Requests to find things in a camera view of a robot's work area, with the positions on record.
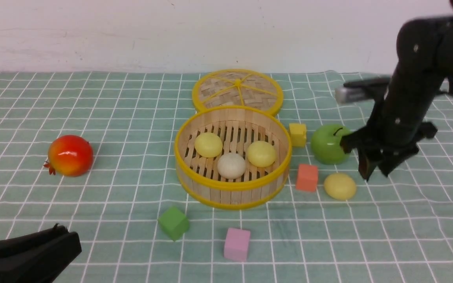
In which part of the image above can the yellow bun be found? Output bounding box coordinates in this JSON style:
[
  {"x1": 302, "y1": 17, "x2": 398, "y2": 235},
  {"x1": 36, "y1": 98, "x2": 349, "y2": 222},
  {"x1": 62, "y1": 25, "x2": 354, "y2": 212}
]
[
  {"x1": 323, "y1": 173, "x2": 357, "y2": 201},
  {"x1": 194, "y1": 132, "x2": 223, "y2": 158},
  {"x1": 246, "y1": 140, "x2": 277, "y2": 168}
]

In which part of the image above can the red pomegranate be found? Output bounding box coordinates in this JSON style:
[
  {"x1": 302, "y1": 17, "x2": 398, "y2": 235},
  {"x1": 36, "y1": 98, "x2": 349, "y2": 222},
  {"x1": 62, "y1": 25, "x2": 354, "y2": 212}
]
[{"x1": 43, "y1": 135, "x2": 94, "y2": 177}]

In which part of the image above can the orange cube block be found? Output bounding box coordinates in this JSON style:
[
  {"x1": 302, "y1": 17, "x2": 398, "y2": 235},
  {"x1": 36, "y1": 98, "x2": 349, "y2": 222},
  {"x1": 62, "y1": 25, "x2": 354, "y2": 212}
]
[{"x1": 295, "y1": 164, "x2": 319, "y2": 192}]

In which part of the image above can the yellow bun front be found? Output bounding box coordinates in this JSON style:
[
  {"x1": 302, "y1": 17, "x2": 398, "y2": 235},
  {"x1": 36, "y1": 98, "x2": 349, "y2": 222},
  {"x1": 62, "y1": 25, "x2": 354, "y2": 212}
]
[{"x1": 246, "y1": 140, "x2": 277, "y2": 168}]

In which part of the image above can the bamboo steamer tray yellow rim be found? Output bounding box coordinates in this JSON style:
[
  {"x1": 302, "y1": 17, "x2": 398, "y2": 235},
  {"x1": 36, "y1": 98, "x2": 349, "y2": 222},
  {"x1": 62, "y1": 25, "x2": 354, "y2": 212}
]
[{"x1": 174, "y1": 105, "x2": 292, "y2": 210}]

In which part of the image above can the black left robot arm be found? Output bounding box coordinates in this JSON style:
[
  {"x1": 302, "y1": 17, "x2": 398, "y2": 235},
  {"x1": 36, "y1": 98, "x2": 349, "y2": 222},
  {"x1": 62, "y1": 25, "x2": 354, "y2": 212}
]
[{"x1": 0, "y1": 224, "x2": 82, "y2": 283}]

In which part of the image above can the yellow cube block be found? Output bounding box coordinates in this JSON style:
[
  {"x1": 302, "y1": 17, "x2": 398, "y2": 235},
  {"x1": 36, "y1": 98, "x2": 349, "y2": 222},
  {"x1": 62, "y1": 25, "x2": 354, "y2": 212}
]
[{"x1": 289, "y1": 123, "x2": 307, "y2": 147}]

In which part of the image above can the woven bamboo steamer lid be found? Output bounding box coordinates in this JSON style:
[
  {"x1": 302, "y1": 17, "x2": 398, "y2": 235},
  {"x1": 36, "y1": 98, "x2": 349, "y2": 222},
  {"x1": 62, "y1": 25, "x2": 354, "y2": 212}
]
[{"x1": 191, "y1": 69, "x2": 284, "y2": 116}]

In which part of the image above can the pink cube block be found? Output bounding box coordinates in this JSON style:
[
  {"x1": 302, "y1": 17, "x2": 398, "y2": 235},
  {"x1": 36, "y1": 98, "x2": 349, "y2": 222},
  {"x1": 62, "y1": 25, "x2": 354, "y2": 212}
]
[{"x1": 223, "y1": 228, "x2": 251, "y2": 262}]

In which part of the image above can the white bun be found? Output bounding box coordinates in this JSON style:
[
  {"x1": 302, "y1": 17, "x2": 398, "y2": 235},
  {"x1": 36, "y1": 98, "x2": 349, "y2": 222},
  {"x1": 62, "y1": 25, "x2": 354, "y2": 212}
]
[{"x1": 217, "y1": 153, "x2": 246, "y2": 179}]

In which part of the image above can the green apple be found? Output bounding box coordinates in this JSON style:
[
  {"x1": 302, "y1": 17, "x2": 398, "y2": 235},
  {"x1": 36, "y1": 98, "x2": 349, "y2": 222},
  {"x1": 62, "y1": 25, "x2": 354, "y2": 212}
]
[{"x1": 310, "y1": 124, "x2": 352, "y2": 165}]

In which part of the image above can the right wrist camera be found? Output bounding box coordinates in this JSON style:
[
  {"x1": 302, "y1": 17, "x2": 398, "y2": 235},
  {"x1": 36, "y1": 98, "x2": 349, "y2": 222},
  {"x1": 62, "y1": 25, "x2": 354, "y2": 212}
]
[{"x1": 334, "y1": 76, "x2": 391, "y2": 104}]

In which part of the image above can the green checkered tablecloth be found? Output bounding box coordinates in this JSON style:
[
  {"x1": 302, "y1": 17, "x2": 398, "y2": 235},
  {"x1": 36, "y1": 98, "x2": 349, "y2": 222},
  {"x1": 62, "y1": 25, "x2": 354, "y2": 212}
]
[{"x1": 0, "y1": 72, "x2": 453, "y2": 283}]

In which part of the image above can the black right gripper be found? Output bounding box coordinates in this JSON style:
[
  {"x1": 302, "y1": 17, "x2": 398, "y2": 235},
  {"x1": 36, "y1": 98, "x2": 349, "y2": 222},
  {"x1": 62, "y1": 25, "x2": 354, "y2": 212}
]
[{"x1": 341, "y1": 70, "x2": 438, "y2": 182}]

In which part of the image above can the green cube block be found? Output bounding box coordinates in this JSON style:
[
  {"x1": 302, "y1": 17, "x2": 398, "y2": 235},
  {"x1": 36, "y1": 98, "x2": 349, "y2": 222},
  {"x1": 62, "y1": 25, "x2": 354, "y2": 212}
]
[{"x1": 158, "y1": 206, "x2": 190, "y2": 241}]

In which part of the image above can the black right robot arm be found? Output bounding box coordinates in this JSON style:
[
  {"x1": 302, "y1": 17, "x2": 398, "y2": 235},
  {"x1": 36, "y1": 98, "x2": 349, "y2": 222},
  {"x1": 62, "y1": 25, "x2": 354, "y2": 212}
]
[{"x1": 334, "y1": 0, "x2": 453, "y2": 180}]

